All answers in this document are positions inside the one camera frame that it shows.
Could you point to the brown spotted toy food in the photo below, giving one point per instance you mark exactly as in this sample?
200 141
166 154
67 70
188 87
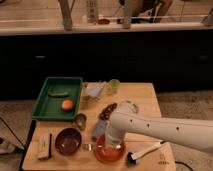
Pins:
107 111

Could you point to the green translucent cup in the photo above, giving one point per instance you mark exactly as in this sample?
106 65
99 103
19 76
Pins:
113 85

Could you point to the clear glass bowl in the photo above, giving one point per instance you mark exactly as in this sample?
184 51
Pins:
128 107

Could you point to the green cucumber toy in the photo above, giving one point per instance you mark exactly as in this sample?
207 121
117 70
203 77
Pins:
61 94

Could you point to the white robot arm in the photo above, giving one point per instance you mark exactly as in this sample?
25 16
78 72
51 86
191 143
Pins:
195 134

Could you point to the dark maroon bowl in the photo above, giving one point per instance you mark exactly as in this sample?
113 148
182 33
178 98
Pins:
68 141

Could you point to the orange peach toy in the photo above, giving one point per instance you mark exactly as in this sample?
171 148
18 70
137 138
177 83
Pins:
67 105

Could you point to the clear plastic container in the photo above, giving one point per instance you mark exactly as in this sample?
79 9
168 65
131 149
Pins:
94 90

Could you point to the wooden block with black strip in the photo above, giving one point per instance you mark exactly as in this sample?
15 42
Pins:
44 147

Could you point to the orange red bowl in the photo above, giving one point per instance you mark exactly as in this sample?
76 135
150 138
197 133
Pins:
107 154

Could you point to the green plastic tray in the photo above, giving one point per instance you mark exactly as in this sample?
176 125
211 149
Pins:
49 108

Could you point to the small metal cup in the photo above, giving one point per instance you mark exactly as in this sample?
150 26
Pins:
80 121

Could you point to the blue grey sponge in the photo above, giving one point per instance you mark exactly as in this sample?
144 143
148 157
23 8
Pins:
99 129

